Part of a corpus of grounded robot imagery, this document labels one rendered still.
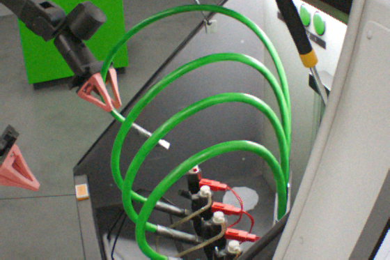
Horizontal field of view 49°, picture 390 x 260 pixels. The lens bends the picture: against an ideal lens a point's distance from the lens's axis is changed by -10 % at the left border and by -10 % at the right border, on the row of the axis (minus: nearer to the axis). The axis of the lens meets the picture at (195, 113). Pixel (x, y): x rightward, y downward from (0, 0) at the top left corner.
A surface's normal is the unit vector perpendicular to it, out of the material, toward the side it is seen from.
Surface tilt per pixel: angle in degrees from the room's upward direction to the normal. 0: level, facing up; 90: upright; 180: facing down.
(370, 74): 76
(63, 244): 0
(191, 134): 90
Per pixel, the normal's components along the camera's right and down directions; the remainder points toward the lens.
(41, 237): -0.05, -0.88
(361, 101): -0.95, -0.04
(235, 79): 0.27, 0.44
